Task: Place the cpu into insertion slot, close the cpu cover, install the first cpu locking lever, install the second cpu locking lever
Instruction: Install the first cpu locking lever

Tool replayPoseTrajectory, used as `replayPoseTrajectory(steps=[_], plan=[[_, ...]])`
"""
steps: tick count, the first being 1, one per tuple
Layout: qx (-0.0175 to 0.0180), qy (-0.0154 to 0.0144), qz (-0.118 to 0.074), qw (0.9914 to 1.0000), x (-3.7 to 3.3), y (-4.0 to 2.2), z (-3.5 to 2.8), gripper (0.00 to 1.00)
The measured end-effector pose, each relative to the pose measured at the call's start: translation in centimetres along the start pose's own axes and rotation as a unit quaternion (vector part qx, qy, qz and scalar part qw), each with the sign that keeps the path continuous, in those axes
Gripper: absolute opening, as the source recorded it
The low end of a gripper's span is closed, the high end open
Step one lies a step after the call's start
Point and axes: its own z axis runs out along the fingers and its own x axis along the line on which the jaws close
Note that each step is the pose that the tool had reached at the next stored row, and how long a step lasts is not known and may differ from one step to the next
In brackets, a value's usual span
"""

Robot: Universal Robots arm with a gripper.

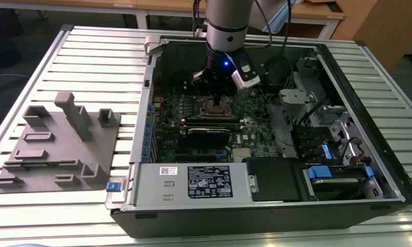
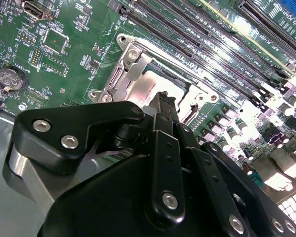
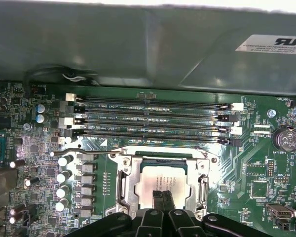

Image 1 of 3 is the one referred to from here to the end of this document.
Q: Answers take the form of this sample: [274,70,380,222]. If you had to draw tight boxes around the CPU socket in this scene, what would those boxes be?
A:
[198,96,238,119]

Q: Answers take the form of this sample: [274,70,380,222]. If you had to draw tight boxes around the black plastic bay cover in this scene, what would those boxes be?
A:
[244,157,312,203]

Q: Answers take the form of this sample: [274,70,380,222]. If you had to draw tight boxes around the black graphics card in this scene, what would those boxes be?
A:
[186,127,233,153]

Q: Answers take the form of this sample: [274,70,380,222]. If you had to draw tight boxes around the green motherboard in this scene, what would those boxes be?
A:
[149,84,286,164]

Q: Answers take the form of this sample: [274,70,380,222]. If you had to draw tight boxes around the silver chipset heatsink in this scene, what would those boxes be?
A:
[232,147,254,158]

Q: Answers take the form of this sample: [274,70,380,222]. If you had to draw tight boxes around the black plastic disk bay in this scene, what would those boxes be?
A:
[289,125,334,162]

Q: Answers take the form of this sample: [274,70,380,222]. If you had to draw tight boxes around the grey power supply unit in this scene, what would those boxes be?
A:
[132,162,254,206]

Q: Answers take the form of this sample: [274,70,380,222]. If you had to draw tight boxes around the hard disk in blue carrier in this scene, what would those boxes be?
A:
[302,164,374,201]

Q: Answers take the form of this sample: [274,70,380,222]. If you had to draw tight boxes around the wooden cabinet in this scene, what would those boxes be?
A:
[334,0,412,70]

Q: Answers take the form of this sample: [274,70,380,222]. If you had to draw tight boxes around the grey parts rack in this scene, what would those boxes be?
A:
[0,92,122,195]

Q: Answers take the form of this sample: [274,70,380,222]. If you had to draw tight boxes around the black PC case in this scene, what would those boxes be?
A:
[108,34,412,239]

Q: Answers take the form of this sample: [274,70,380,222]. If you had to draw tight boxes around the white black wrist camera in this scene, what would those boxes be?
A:
[232,58,261,90]

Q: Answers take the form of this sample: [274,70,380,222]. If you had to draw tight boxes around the grey case hinge bracket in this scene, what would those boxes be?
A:
[142,34,162,56]

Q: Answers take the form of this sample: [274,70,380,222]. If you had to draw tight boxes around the thick black cable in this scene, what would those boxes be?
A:
[298,86,332,128]

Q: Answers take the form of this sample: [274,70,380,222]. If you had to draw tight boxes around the wooden desk white frame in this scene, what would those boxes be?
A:
[0,0,148,29]
[146,0,346,40]

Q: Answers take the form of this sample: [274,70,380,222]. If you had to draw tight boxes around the blue plastic disk rail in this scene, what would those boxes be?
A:
[318,143,332,160]

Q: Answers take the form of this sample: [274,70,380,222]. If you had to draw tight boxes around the coloured disk power wires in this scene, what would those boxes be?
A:
[341,137,369,167]

